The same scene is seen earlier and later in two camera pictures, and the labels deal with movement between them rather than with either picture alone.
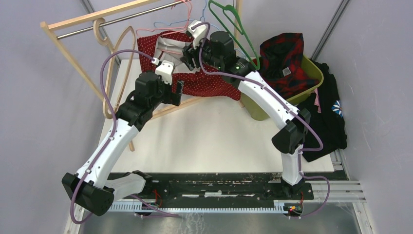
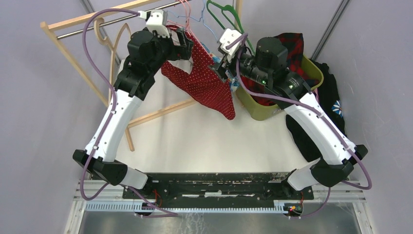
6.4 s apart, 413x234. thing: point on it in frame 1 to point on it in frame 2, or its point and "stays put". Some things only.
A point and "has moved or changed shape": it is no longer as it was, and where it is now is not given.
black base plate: x=263 y=187 stays put
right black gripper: x=188 y=53 to x=220 y=68
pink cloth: x=317 y=102 stays put
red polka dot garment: x=161 y=52 has moved or changed shape
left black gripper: x=173 y=98 to x=182 y=51
